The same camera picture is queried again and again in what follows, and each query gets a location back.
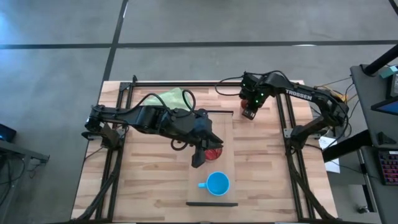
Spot grey side table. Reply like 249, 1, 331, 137
0, 139, 50, 224

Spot teal small box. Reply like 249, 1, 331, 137
379, 64, 398, 79

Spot black cable bundle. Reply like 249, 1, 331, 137
287, 146, 335, 221
74, 148, 122, 221

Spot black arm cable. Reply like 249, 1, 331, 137
132, 89, 197, 119
214, 73, 249, 96

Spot black pole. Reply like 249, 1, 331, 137
363, 44, 398, 77

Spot grey side desk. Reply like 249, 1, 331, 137
349, 63, 398, 224

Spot black device blue light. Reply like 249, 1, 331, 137
0, 123, 17, 144

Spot wooden cutting board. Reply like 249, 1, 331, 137
186, 110, 239, 207

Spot black keyboard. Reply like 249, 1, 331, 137
377, 150, 398, 187

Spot light green cloth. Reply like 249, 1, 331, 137
142, 87, 194, 111

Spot black metal table frame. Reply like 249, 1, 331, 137
93, 74, 315, 222

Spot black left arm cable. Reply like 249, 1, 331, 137
132, 89, 197, 119

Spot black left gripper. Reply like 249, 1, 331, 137
186, 108, 224, 152

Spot red translucent cup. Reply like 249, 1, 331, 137
204, 147, 224, 162

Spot blue plastic mug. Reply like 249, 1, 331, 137
198, 171, 231, 197

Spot yellow cable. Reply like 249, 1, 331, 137
317, 84, 351, 103

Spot dark tablet screen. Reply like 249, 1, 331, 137
370, 98, 398, 116

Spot white paper sheet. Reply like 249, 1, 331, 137
318, 136, 341, 174

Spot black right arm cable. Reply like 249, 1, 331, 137
214, 73, 249, 96

